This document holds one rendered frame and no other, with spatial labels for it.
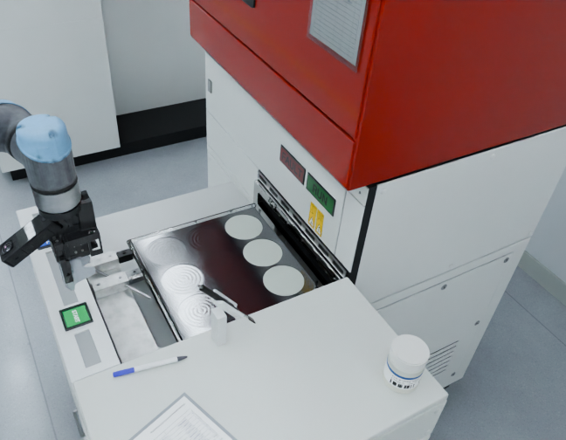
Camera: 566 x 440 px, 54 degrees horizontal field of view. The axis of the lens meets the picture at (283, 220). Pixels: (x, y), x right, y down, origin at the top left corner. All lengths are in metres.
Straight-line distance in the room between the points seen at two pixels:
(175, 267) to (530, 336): 1.77
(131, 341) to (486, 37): 0.94
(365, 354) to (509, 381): 1.41
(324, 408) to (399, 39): 0.66
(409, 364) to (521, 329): 1.69
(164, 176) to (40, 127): 2.29
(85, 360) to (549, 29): 1.12
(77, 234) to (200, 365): 0.34
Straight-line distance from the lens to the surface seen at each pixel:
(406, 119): 1.10
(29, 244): 1.05
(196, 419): 1.06
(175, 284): 1.35
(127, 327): 1.30
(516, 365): 2.58
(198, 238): 1.46
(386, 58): 0.99
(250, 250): 1.42
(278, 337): 1.16
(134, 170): 3.26
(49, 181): 0.96
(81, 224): 1.05
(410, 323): 1.67
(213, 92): 1.76
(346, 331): 1.19
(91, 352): 1.18
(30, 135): 0.93
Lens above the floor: 1.89
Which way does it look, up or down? 40 degrees down
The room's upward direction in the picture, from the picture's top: 5 degrees clockwise
